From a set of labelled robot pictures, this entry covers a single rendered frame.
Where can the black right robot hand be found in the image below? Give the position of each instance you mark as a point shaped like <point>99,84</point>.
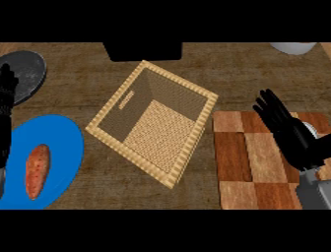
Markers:
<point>296,144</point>

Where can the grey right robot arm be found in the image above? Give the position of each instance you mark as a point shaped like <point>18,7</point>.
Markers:
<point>324,194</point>

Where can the pale grey can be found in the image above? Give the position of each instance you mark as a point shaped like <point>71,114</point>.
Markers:
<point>313,129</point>

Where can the checkered wooden cutting board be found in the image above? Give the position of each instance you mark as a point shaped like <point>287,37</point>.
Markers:
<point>250,154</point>

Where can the tan wicker basket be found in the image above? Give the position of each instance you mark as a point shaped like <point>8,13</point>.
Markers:
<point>160,131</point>

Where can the blue plate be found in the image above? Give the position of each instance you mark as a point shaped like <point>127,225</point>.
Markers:
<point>62,144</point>

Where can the orange sweet potato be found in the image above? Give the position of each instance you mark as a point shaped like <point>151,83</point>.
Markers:
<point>37,170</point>

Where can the dark grey round plate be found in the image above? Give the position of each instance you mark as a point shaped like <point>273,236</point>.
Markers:
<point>28,70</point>

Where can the pale grey round container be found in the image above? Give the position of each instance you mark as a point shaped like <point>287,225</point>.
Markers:
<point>293,48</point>

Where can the black appliance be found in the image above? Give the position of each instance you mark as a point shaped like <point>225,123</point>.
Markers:
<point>144,51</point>

